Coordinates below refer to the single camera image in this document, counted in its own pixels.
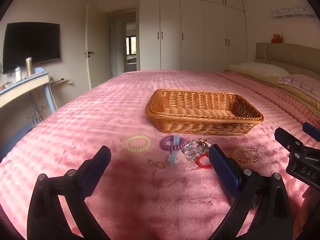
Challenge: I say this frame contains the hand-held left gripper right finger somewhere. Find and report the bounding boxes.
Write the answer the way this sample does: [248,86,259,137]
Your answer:
[208,144,293,240]

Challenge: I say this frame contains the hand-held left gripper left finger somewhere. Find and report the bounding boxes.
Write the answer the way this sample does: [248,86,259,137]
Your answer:
[27,145,112,240]

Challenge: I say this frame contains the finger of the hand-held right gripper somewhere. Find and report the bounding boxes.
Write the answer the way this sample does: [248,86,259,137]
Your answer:
[302,122,320,141]
[274,127,304,153]

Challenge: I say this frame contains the crystal jewelry pile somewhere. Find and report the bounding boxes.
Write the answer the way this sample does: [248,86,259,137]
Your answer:
[181,138,212,161]

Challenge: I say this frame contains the light blue hair clip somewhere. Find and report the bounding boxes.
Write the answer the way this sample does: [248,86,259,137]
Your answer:
[166,133,181,167]

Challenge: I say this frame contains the brown wicker basket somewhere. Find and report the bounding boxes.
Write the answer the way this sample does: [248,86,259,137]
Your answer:
[145,89,264,136]

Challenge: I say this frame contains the purple coil hair tie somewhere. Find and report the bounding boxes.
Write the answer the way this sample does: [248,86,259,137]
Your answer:
[160,135,187,152]

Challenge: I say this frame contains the person's right hand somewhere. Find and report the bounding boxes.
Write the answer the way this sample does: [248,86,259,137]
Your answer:
[301,187,318,233]

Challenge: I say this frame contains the pink checkered pillow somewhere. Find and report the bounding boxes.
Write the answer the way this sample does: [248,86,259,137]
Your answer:
[277,74,320,96]

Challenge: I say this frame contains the beige duvet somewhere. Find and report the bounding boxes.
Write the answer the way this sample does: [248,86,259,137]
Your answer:
[224,66,320,118]

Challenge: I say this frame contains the pink quilted blanket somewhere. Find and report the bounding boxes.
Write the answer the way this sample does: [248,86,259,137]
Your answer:
[0,70,320,240]

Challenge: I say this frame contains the gold earrings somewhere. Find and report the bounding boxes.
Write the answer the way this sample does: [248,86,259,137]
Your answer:
[149,159,166,169]

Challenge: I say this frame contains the white dotted pillow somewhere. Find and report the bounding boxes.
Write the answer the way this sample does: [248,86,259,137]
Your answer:
[231,62,290,78]

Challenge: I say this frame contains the beige bed headboard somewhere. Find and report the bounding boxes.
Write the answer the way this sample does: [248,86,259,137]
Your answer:
[255,42,320,75]

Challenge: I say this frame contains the light blue chair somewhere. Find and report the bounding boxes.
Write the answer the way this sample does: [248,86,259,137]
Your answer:
[31,67,57,116]

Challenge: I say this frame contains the cream desk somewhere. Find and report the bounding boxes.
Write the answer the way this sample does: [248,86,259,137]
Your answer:
[0,71,50,111]

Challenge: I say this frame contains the white door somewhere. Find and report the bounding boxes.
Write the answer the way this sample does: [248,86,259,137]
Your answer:
[84,3,96,92]

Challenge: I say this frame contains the gold thermos bottle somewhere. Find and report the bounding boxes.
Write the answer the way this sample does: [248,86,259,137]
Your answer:
[25,57,33,77]

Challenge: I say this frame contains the white wardrobe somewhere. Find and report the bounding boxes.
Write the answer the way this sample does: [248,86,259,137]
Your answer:
[139,0,248,74]

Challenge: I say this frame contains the black television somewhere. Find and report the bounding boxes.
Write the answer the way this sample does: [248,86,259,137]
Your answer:
[2,22,61,75]

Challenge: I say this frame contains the pink bead bracelet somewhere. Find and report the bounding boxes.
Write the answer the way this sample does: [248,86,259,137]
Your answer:
[232,147,263,166]

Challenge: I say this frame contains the red coil hair tie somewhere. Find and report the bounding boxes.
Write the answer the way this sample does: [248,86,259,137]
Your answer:
[196,153,213,169]

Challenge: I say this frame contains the yellow coil hair tie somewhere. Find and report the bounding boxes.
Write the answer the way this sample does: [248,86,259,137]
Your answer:
[125,135,152,153]

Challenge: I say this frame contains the white decorated wall shelf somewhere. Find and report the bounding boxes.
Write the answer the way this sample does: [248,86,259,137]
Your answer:
[270,6,317,19]

